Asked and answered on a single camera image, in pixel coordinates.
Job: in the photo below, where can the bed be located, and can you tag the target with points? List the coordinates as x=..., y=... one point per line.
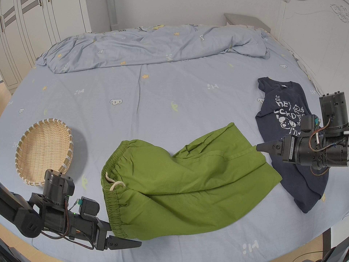
x=163, y=97

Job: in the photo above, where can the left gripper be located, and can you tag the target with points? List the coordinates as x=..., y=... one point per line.
x=81, y=228

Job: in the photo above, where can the grey bedside table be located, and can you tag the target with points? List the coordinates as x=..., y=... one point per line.
x=245, y=19

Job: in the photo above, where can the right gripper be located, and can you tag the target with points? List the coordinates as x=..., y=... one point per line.
x=305, y=151

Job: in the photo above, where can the green shorts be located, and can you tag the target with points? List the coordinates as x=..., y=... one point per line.
x=190, y=190

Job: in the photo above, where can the round woven basket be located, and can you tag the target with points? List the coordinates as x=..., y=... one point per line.
x=41, y=151

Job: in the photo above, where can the white wardrobe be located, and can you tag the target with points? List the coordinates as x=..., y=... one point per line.
x=27, y=23

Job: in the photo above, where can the dark blue printed T-shirt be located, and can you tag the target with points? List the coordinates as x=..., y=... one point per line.
x=278, y=102

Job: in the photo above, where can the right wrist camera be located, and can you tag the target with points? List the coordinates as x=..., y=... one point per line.
x=308, y=124

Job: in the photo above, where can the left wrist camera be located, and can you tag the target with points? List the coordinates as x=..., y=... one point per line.
x=90, y=207

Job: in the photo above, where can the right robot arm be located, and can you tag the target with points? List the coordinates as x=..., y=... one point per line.
x=336, y=110

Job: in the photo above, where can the pale blue quilt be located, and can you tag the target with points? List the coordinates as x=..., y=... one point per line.
x=136, y=48

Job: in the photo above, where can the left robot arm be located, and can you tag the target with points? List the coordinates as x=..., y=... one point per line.
x=24, y=217

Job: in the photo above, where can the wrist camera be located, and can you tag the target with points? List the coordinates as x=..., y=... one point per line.
x=308, y=124
x=90, y=207

